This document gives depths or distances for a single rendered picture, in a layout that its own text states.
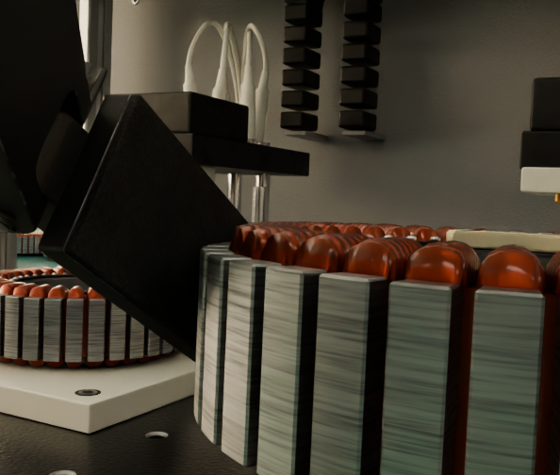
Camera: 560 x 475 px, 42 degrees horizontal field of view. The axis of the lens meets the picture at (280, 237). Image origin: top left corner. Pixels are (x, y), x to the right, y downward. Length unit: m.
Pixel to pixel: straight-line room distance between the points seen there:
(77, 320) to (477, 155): 0.32
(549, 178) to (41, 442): 0.22
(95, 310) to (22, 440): 0.07
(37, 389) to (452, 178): 0.35
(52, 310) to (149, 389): 0.06
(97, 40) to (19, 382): 0.39
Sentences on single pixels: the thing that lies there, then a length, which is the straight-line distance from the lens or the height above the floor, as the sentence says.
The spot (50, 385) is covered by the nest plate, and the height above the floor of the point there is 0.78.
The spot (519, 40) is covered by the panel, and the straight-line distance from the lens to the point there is 0.56.
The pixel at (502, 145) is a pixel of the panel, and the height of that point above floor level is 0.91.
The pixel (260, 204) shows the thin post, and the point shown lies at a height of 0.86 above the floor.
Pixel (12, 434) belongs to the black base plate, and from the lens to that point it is 0.31.
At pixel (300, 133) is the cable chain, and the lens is 0.56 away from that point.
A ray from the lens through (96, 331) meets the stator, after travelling 0.34.
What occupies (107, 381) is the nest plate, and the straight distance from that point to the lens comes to 0.33.
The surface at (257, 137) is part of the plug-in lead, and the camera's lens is 0.50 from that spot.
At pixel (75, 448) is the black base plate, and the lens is 0.29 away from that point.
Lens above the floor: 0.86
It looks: 3 degrees down
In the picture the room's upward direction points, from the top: 2 degrees clockwise
